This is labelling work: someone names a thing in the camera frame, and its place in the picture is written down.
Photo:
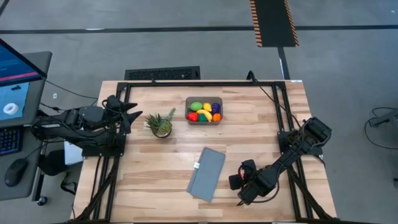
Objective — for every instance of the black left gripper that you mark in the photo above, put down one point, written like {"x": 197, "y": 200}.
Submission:
{"x": 116, "y": 116}

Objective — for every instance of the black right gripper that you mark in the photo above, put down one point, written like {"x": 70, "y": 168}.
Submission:
{"x": 256, "y": 188}

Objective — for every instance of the orange toy orange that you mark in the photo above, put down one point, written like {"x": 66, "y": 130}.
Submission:
{"x": 216, "y": 117}

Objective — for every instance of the red toy pepper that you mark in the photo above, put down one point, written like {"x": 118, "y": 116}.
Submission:
{"x": 192, "y": 117}

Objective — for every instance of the light green toy lime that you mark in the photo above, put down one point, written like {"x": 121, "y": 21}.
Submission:
{"x": 196, "y": 106}

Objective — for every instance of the purple toy grapes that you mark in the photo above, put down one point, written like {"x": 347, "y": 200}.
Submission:
{"x": 215, "y": 108}

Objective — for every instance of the yellow toy banana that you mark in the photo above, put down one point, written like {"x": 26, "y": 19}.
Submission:
{"x": 205, "y": 113}

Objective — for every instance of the yellow toy lemon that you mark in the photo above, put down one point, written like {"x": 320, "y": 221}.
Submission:
{"x": 207, "y": 107}

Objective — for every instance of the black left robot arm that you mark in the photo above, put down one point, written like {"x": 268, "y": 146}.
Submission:
{"x": 77, "y": 118}

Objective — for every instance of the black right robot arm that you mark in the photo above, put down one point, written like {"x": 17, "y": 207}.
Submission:
{"x": 295, "y": 149}

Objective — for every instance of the clear grey tupperware container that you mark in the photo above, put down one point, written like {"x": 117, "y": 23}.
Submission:
{"x": 205, "y": 99}

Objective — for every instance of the potted succulent plant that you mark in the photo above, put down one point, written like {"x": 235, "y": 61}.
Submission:
{"x": 161, "y": 126}

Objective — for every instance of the folded grey cloth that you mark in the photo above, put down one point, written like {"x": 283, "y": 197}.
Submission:
{"x": 206, "y": 175}

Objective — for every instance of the white box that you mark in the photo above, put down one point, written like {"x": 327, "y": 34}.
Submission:
{"x": 73, "y": 154}

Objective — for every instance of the black round stool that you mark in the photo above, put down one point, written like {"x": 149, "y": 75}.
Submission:
{"x": 53, "y": 161}

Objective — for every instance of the grey tilted display panel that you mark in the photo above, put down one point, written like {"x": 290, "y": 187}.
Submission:
{"x": 37, "y": 93}

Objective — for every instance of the grey side desk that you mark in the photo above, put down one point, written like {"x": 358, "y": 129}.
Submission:
{"x": 31, "y": 165}

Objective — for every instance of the black framed computer monitor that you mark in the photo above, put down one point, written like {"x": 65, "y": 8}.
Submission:
{"x": 15, "y": 67}

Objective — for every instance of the black computer keyboard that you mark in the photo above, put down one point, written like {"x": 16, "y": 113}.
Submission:
{"x": 9, "y": 140}

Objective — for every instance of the black desk caster wheel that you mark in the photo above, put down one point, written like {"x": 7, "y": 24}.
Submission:
{"x": 42, "y": 200}

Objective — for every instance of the black computer mouse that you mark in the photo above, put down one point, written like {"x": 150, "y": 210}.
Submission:
{"x": 14, "y": 171}

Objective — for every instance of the black stand foot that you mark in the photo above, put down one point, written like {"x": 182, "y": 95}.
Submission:
{"x": 387, "y": 119}

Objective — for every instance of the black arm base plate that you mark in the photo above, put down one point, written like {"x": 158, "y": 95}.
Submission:
{"x": 317, "y": 152}
{"x": 93, "y": 152}

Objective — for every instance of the black aluminium table frame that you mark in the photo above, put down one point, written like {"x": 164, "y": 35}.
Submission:
{"x": 199, "y": 84}

